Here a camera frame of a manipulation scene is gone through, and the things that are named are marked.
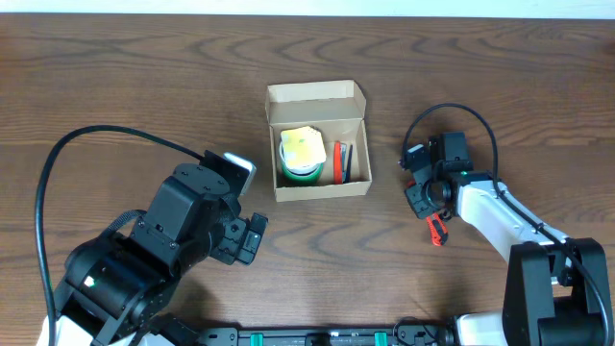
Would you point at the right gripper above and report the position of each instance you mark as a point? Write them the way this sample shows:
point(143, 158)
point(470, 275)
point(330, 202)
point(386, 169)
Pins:
point(420, 207)

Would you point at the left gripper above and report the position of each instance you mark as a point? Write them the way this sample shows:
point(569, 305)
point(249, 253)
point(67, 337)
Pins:
point(228, 246)

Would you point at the red utility knife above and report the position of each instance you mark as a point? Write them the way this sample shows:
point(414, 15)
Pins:
point(424, 208)

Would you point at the green tape roll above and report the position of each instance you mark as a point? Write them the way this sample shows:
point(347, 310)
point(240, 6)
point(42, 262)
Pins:
point(309, 178)

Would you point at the white tape roll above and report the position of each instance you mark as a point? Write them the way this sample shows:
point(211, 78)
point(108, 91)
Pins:
point(301, 171)

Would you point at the red black stapler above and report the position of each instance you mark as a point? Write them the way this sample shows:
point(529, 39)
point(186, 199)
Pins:
point(342, 162)

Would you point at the yellow sticky note pad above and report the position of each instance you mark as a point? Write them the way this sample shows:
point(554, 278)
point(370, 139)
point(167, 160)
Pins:
point(302, 147)

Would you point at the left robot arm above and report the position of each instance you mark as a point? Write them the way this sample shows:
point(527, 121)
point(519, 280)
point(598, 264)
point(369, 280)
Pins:
point(115, 284)

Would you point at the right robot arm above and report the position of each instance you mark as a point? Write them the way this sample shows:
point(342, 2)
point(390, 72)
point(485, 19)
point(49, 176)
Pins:
point(556, 290)

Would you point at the open cardboard box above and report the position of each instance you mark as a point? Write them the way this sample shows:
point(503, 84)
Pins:
point(336, 109)

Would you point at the black mounting rail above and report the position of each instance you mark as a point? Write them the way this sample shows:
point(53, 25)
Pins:
point(399, 335)

